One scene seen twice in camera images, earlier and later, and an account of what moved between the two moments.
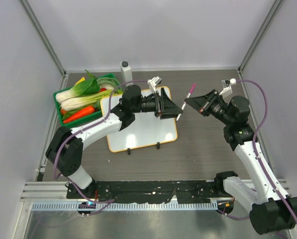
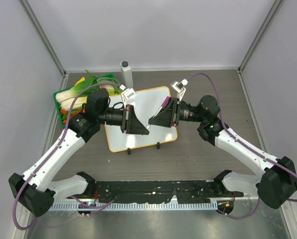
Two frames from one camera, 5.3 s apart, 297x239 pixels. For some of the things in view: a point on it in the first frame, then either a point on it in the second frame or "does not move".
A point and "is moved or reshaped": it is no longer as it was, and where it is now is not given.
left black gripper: [168, 108] → [131, 124]
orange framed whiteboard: [147, 129] does not move
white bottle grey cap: [126, 73] does not move
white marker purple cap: [182, 109] is moved or reshaped
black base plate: [148, 191] does not move
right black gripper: [199, 103] → [169, 115]
